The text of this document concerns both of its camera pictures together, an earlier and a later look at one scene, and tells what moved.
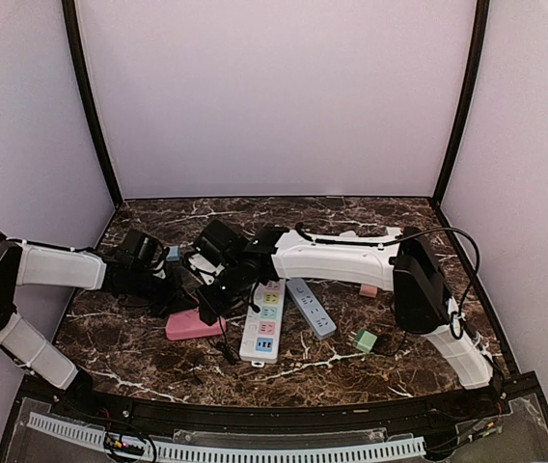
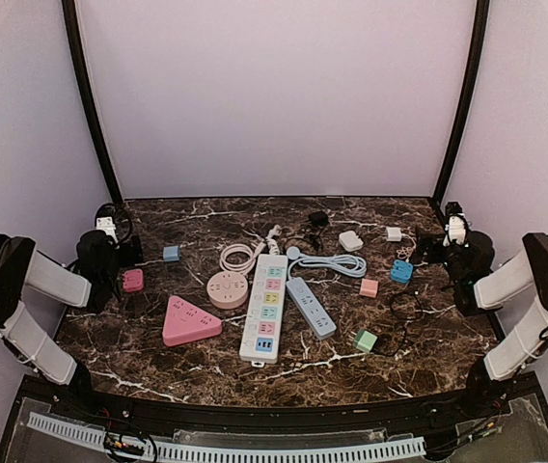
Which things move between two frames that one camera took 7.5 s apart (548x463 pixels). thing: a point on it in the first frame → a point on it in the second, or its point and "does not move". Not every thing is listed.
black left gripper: [174, 301] → [128, 258]
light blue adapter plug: [173, 254] does not move
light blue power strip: [311, 309] does not move
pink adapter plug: [369, 290] does not move
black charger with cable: [230, 353] → [318, 219]
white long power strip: [261, 334] does not move
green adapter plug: [364, 340] does not move
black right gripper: [216, 305] → [424, 240]
